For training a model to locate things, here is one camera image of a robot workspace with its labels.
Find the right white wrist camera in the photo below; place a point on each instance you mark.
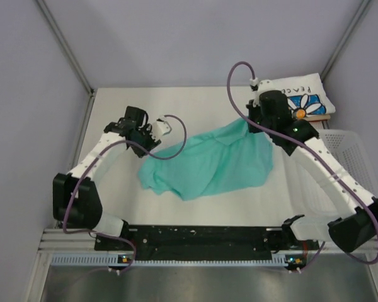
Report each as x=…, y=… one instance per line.
x=260, y=86

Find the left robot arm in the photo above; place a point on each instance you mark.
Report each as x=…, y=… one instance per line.
x=76, y=200

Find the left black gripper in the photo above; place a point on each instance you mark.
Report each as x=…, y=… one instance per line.
x=152, y=141

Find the aluminium frame post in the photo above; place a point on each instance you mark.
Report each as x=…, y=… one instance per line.
x=64, y=46
x=352, y=27

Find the left aluminium frame post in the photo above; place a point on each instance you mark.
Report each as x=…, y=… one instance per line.
x=64, y=46

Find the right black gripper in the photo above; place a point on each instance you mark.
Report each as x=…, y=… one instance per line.
x=252, y=109

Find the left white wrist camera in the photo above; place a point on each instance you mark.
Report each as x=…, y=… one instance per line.
x=161, y=127

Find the light blue cable duct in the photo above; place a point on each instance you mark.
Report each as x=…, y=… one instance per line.
x=121, y=259

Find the folded white daisy t shirt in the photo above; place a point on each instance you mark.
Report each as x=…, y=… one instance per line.
x=306, y=96

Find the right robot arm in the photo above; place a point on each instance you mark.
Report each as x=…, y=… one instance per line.
x=356, y=219

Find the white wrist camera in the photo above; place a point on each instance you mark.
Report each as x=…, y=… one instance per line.
x=260, y=86
x=161, y=127

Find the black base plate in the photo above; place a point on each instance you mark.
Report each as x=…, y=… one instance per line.
x=168, y=242

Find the right aluminium frame post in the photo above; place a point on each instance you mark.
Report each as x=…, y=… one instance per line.
x=352, y=27

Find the white plastic basket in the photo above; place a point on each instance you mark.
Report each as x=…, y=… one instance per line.
x=347, y=148

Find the folded red t shirt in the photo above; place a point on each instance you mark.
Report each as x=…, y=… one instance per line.
x=317, y=118

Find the teal t shirt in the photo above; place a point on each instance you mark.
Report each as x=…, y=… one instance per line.
x=226, y=159

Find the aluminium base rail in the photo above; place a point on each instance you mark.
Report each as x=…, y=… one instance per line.
x=55, y=240

